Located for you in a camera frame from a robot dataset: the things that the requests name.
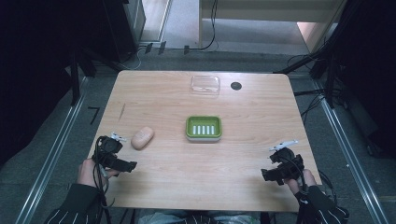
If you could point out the clear plastic container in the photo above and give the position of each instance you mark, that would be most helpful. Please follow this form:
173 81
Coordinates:
205 84

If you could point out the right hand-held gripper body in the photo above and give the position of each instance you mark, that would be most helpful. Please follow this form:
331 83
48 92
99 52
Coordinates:
288 169

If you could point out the person's right hand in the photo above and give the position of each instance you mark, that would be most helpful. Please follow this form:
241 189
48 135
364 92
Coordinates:
297 185

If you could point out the metal floor rail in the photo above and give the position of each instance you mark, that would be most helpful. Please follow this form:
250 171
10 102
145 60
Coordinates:
49 158
351 158

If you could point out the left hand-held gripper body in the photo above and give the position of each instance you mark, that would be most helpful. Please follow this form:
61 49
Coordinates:
110 158

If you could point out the green soap dish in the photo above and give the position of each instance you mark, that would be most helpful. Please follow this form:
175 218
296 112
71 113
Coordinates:
203 129

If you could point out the black round table grommet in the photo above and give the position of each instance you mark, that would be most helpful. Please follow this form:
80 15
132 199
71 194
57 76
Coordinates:
236 86

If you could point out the black metal stand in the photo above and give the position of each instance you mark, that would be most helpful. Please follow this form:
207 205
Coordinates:
323 62
74 77

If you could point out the white furniture frame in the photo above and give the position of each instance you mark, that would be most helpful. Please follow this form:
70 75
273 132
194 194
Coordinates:
264 9

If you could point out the person's left hand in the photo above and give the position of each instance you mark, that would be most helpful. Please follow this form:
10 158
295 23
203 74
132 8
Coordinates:
87 172

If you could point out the black cabinet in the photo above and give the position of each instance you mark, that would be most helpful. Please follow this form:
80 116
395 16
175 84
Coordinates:
124 25

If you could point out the person's lap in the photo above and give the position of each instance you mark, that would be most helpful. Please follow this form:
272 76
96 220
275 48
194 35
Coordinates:
199 217

